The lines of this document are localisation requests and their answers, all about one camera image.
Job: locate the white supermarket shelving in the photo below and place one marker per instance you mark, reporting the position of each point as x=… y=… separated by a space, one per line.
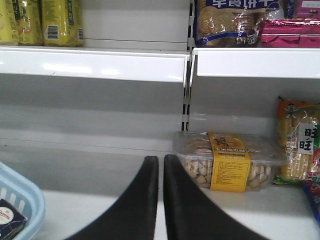
x=79 y=122

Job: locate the blue breakfast biscuit bag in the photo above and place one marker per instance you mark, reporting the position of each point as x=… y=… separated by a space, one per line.
x=232 y=23

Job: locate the pink red snack packet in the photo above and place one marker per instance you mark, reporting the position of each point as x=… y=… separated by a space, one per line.
x=289 y=33

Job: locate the light blue plastic basket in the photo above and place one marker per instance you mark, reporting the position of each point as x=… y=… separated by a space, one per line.
x=26 y=197

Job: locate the yellow rice cracker bag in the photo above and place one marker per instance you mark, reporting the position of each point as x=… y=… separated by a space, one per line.
x=298 y=134

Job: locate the dark blue cookie box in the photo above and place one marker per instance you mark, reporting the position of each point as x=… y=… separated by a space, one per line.
x=11 y=220

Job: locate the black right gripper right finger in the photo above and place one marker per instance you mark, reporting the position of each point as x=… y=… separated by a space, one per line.
x=191 y=215

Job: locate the clear plastic cookie tub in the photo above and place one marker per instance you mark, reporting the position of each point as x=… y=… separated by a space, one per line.
x=228 y=161

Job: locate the yellow pear drink bottle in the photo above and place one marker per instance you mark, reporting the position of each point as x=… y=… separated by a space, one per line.
x=29 y=25
x=62 y=23
x=8 y=26

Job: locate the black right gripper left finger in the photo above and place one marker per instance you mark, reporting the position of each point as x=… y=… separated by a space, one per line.
x=133 y=214

